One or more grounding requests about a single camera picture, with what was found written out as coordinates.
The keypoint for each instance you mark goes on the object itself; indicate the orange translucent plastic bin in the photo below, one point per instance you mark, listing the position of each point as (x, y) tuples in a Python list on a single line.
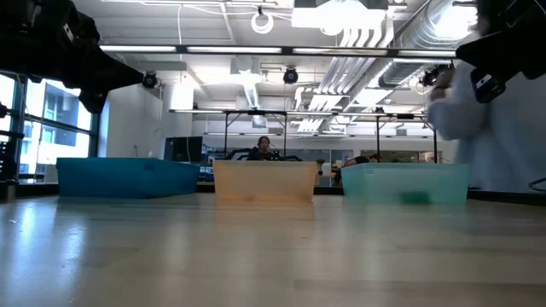
[(264, 181)]

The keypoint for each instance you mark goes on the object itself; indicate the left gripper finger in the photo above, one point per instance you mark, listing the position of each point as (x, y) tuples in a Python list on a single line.
[(106, 77)]

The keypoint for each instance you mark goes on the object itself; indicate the black overhead rig bar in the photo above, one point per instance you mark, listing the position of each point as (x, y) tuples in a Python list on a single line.
[(290, 50)]

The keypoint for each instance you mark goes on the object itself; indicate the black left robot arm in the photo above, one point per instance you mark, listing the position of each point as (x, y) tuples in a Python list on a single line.
[(13, 34)]

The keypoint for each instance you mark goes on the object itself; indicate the black ceiling camera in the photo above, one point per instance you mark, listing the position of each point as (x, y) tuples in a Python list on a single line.
[(149, 80), (431, 77), (290, 76)]

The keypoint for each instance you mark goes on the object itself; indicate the black equipment rack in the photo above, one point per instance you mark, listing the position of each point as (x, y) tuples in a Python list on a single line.
[(8, 166)]

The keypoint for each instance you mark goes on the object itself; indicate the person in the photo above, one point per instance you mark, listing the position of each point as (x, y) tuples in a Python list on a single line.
[(503, 140), (262, 153), (362, 160)]

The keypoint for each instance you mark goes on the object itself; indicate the teal translucent plastic bin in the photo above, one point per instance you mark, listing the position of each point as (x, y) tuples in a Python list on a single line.
[(375, 183)]

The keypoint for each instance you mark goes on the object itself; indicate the blue plastic bin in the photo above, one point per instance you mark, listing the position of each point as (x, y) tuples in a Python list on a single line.
[(128, 177)]

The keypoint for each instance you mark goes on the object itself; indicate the black workstation frame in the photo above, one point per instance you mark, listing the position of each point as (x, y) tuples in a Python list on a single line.
[(377, 140), (285, 136)]

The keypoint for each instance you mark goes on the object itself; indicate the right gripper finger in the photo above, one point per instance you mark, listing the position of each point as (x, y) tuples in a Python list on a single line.
[(490, 53)]

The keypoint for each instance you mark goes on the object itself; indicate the small potted plant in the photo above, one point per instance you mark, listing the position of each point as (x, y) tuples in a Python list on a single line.
[(320, 165)]

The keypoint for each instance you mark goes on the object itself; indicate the black computer monitor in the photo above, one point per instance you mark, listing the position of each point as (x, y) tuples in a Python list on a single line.
[(183, 149)]

